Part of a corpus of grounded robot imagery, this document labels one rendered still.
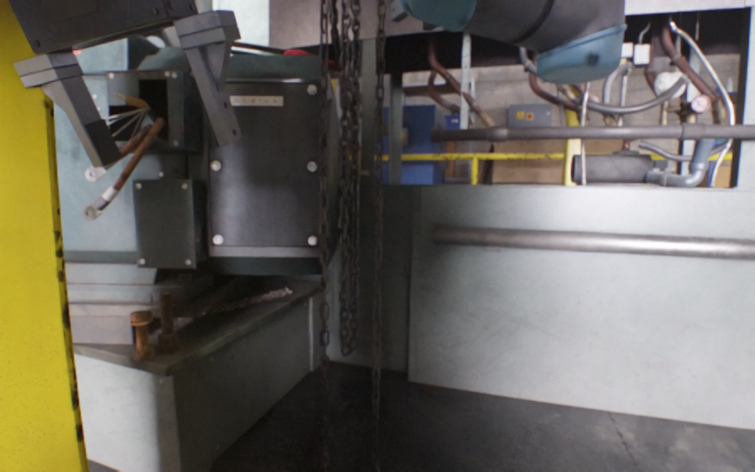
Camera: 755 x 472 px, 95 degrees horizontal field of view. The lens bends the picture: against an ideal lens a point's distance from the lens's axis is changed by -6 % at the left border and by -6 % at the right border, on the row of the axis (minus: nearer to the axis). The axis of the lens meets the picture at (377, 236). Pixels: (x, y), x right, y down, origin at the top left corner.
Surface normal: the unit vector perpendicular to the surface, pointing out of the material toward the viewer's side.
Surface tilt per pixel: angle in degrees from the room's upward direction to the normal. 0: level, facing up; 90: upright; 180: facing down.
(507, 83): 90
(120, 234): 90
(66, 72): 83
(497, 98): 90
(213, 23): 113
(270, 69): 45
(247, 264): 135
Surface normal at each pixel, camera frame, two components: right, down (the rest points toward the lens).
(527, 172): -0.33, -0.17
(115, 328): 0.04, 0.11
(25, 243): 0.95, 0.05
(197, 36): -0.08, 0.50
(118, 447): -0.30, 0.11
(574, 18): 0.31, 0.71
